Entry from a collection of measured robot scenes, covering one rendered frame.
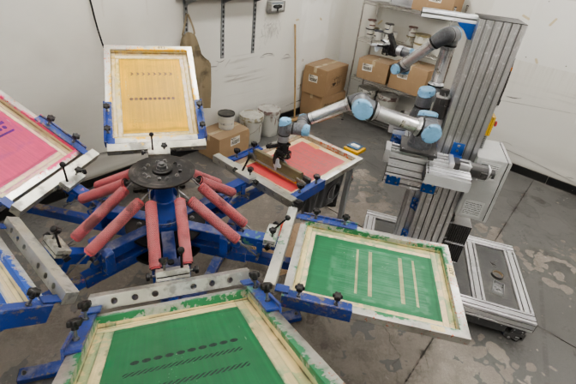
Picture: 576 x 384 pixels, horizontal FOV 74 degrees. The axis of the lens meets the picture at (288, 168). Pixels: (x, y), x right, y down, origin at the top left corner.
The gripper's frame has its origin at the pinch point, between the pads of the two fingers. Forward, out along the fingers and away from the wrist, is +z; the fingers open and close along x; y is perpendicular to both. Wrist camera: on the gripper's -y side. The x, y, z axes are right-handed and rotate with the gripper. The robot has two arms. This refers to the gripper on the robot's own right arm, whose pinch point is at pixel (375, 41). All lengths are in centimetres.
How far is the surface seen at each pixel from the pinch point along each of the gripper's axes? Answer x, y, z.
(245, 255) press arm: -190, 51, -53
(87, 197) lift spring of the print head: -233, 24, 11
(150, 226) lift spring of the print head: -225, 17, -35
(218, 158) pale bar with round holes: -152, 43, 15
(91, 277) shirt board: -250, 42, -19
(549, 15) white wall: 252, 14, -67
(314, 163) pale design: -95, 60, -19
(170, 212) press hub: -209, 29, -22
